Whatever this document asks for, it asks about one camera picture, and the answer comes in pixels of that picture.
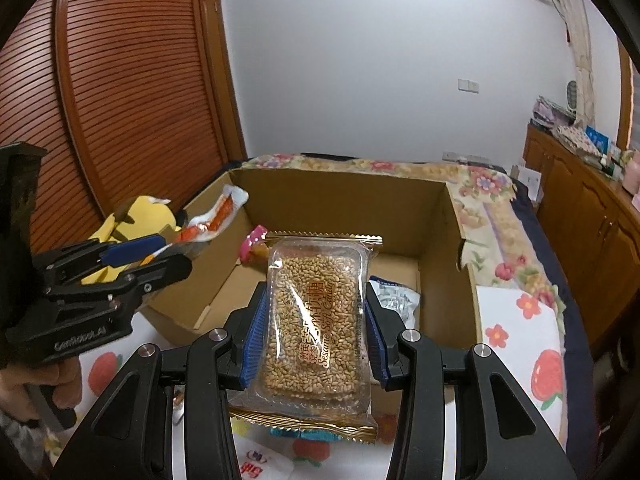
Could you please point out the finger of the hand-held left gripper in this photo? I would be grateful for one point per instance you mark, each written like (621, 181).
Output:
(130, 250)
(160, 272)

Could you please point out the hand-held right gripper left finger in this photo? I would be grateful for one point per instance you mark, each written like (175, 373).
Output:
(250, 345)

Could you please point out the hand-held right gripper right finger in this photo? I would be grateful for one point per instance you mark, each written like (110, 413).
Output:
(376, 345)

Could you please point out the silver candy packet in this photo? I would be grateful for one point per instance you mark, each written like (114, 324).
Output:
(395, 300)

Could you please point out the sesame candy packet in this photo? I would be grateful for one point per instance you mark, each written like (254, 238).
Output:
(310, 320)

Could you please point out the white chicken feet packet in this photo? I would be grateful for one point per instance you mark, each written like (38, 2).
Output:
(220, 215)

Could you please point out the pink red snack packet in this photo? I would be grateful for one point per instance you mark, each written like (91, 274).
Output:
(255, 237)

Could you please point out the brown cardboard box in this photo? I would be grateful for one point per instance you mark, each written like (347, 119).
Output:
(350, 200)

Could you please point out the person's left forearm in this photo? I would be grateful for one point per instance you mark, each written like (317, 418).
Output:
(25, 445)

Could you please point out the person's left hand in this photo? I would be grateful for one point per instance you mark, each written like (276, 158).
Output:
(65, 380)

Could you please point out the yellow plush toy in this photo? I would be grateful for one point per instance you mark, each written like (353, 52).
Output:
(140, 215)

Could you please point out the blue snack packet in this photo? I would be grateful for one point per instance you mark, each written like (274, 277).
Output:
(300, 434)

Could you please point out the white red snack packet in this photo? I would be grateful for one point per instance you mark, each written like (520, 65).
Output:
(262, 462)

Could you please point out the strawberry printed tablecloth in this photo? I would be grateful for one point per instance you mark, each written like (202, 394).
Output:
(515, 340)

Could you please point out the wooden slatted wardrobe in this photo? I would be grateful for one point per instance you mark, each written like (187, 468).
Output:
(125, 85)

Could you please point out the floral blanket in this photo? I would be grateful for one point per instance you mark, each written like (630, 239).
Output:
(490, 210)

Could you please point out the small white box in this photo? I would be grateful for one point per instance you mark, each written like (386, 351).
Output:
(526, 182)

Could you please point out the wooden sideboard cabinet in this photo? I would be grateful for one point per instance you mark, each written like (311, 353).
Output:
(575, 210)

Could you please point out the patterned pouch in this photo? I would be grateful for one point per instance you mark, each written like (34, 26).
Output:
(572, 137)

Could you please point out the stack of folded cloths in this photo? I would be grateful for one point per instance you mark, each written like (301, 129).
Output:
(550, 112)

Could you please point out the small blue box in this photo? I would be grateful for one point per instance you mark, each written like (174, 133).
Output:
(597, 136)

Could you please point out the small white desk fan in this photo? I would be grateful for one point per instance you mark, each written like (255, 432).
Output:
(573, 92)

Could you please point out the cream curtain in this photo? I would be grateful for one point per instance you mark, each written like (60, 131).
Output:
(580, 35)

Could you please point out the white wall switch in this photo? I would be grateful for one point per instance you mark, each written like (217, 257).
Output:
(468, 85)

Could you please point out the wooden window frame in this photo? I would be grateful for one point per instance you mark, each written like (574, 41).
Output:
(625, 95)

